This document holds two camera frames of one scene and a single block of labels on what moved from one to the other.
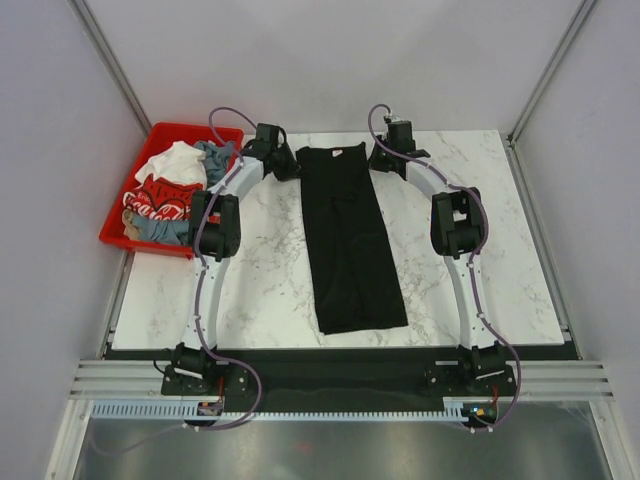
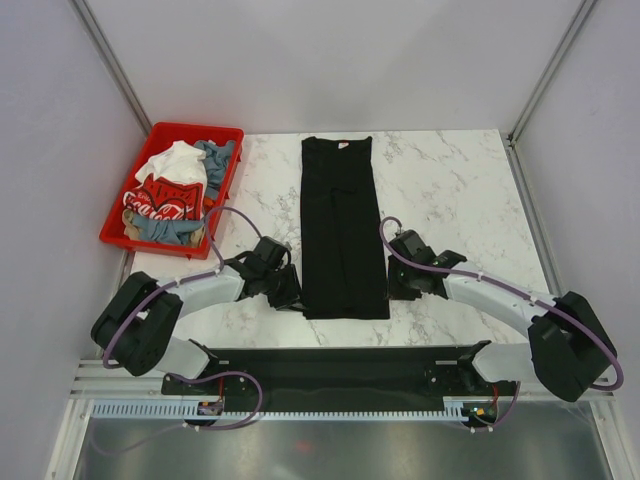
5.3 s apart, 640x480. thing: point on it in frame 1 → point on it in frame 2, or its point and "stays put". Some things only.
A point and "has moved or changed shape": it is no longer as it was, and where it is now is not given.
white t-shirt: (178, 161) stays put
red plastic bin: (159, 136) stays put
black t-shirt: (359, 289) has moved or changed shape
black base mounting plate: (274, 380) stays put
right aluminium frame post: (570, 34) stays put
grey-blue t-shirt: (218, 156) stays put
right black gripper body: (380, 159) → (400, 284)
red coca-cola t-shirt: (163, 200) stays put
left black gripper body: (284, 167) → (283, 289)
